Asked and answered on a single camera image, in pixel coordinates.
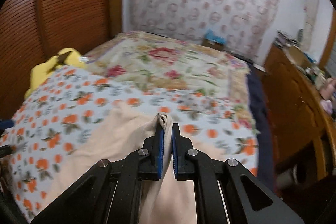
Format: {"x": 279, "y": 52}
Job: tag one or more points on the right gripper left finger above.
{"x": 109, "y": 192}

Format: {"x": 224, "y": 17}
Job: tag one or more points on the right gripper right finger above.
{"x": 225, "y": 191}

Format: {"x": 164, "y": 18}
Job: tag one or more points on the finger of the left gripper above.
{"x": 5, "y": 150}
{"x": 5, "y": 124}

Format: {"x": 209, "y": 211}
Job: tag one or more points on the peach printed t-shirt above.
{"x": 122, "y": 132}

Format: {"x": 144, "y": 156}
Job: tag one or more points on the stack of folded clothes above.
{"x": 282, "y": 39}

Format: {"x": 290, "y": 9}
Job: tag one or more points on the orange print white blanket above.
{"x": 61, "y": 114}

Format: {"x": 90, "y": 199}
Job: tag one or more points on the navy blue bed sheet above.
{"x": 257, "y": 104}

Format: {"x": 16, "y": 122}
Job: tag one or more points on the yellow pikachu plush toy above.
{"x": 41, "y": 72}

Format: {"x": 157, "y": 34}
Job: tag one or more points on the long wooden cabinet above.
{"x": 297, "y": 119}

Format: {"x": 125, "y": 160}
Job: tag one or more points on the pink tissue pack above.
{"x": 327, "y": 106}

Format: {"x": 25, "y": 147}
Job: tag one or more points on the brown louvered wardrobe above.
{"x": 32, "y": 31}

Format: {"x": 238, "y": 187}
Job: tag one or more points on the floral beige bed quilt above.
{"x": 151, "y": 61}

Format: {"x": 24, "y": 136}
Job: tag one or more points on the cardboard box with blue cloth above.
{"x": 212, "y": 41}

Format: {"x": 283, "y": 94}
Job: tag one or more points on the open cardboard box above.
{"x": 297, "y": 57}

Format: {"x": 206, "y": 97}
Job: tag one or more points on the beige tied window curtain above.
{"x": 311, "y": 9}

